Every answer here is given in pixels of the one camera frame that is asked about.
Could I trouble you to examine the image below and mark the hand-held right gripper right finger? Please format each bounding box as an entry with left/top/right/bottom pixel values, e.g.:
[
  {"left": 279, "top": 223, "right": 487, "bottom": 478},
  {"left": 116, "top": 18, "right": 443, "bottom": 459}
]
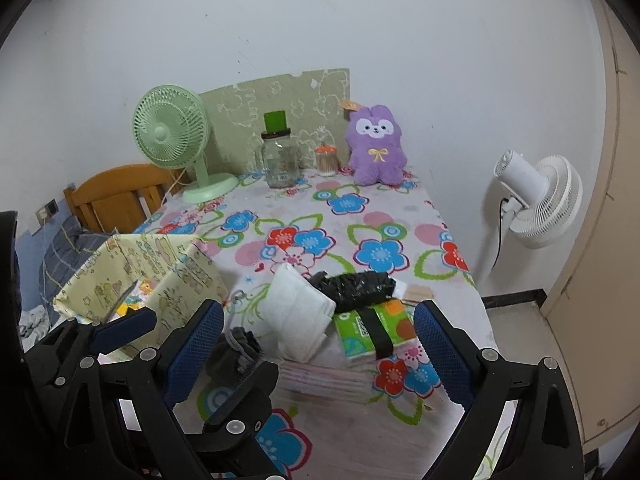
[{"left": 412, "top": 300, "right": 586, "bottom": 480}]

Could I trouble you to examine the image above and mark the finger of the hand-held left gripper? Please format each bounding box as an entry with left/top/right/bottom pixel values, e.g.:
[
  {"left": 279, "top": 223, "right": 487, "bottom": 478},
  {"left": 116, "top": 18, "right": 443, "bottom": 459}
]
[
  {"left": 200, "top": 360, "right": 281, "bottom": 453},
  {"left": 22, "top": 306, "right": 157, "bottom": 392}
]

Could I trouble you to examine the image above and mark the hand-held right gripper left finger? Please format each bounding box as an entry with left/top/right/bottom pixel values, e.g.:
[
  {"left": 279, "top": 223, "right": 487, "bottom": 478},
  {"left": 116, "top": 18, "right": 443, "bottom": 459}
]
[{"left": 52, "top": 299, "right": 226, "bottom": 480}]

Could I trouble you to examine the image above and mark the grey cloth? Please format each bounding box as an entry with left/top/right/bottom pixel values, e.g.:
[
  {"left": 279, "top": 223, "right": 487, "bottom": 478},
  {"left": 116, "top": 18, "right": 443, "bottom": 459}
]
[{"left": 205, "top": 326, "right": 263, "bottom": 386}]

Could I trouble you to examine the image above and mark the yellow patterned gift bag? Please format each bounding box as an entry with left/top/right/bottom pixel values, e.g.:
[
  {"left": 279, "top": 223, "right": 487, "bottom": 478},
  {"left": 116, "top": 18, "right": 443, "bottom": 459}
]
[{"left": 52, "top": 232, "right": 231, "bottom": 363}]

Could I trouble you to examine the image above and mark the black plastic bag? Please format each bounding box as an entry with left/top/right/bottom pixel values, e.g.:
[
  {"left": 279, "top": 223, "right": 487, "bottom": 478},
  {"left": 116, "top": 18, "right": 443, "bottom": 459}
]
[{"left": 309, "top": 270, "right": 398, "bottom": 313}]

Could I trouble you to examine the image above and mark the white printed cloth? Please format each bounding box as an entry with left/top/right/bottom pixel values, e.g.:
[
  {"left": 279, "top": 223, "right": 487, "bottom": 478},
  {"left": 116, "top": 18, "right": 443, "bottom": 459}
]
[{"left": 19, "top": 305, "right": 61, "bottom": 348}]

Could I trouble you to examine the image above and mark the green tissue pack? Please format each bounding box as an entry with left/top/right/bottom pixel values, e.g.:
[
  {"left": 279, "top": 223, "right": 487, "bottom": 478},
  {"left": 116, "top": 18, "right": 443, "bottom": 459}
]
[{"left": 332, "top": 299, "right": 426, "bottom": 360}]

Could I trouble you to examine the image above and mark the blue plaid bedding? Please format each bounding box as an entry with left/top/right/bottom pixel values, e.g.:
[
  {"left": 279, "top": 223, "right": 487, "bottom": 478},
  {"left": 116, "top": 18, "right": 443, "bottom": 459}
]
[{"left": 15, "top": 210, "right": 121, "bottom": 351}]

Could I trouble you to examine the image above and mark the pink striped folded cloth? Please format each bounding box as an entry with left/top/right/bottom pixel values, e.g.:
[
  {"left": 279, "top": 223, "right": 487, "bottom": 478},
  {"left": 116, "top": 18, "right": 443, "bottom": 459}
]
[{"left": 277, "top": 345, "right": 426, "bottom": 406}]

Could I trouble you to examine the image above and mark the white folded towel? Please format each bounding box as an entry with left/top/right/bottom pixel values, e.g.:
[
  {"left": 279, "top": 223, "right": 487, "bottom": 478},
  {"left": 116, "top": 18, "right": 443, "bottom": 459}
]
[{"left": 260, "top": 262, "right": 337, "bottom": 363}]

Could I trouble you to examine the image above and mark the wooden chair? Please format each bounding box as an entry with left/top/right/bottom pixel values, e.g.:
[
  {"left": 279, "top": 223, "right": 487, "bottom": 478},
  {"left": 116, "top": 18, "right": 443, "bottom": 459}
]
[{"left": 63, "top": 163, "right": 188, "bottom": 235}]

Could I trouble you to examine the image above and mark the beige door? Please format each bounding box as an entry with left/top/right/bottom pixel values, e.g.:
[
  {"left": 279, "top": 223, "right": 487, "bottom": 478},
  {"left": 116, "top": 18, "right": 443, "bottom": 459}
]
[{"left": 540, "top": 0, "right": 640, "bottom": 446}]

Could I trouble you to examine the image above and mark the white standing fan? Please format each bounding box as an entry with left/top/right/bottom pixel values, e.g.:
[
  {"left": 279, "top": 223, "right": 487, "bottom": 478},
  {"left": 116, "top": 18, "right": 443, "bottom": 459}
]
[{"left": 475, "top": 149, "right": 583, "bottom": 286}]

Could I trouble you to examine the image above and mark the green desk fan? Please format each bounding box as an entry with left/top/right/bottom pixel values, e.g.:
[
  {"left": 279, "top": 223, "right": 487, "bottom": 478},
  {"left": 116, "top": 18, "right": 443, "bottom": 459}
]
[{"left": 132, "top": 85, "right": 240, "bottom": 204}]

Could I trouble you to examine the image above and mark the glass jar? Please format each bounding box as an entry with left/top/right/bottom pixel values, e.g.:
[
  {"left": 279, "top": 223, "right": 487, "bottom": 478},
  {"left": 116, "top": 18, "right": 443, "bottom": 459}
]
[{"left": 257, "top": 129, "right": 301, "bottom": 189}]

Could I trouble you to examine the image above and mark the purple plush toy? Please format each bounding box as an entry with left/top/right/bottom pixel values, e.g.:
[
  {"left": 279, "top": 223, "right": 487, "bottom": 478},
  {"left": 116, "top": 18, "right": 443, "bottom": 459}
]
[{"left": 340, "top": 101, "right": 408, "bottom": 186}]

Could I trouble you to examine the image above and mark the cotton swab jar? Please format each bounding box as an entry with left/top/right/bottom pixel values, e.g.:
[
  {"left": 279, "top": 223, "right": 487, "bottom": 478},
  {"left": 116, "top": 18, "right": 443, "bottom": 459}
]
[{"left": 314, "top": 144, "right": 339, "bottom": 177}]

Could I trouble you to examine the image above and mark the green patterned board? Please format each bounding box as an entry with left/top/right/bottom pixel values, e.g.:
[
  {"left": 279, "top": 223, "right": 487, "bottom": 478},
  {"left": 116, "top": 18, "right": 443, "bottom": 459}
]
[{"left": 199, "top": 67, "right": 352, "bottom": 173}]

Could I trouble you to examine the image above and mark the black elastic strap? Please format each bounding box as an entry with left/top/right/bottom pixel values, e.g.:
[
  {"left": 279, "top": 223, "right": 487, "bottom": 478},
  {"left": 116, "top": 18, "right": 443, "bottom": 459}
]
[{"left": 360, "top": 307, "right": 393, "bottom": 359}]

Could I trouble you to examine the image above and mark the black fan cable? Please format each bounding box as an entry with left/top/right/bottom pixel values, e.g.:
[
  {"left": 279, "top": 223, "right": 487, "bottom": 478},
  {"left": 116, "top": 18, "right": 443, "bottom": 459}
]
[{"left": 492, "top": 197, "right": 511, "bottom": 268}]

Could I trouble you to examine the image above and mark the pale desk fan cable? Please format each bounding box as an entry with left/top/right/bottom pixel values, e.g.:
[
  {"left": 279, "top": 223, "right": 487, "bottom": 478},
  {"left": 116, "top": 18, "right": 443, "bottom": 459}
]
[{"left": 162, "top": 167, "right": 188, "bottom": 206}]

